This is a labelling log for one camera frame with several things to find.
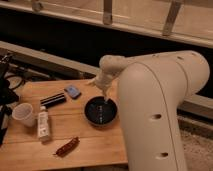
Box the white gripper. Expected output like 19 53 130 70
87 73 116 102

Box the translucent plastic cup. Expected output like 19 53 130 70
12 103 36 127

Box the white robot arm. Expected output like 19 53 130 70
90 51 210 171

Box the black ceramic bowl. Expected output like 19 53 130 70
84 96 117 126

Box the small blue block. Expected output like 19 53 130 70
65 85 81 99

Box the black rectangular bar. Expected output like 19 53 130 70
40 93 66 108

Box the metal bracket middle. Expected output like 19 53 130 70
102 0 113 25

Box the metal bracket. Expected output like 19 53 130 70
162 0 182 36
102 0 113 25
31 0 43 12

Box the black cable on left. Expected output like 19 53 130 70
4 73 26 91

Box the black camera tripod stand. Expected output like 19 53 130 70
0 53 19 146

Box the metal bracket left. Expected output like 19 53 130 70
31 0 43 12

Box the metal bracket right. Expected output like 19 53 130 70
162 0 182 36

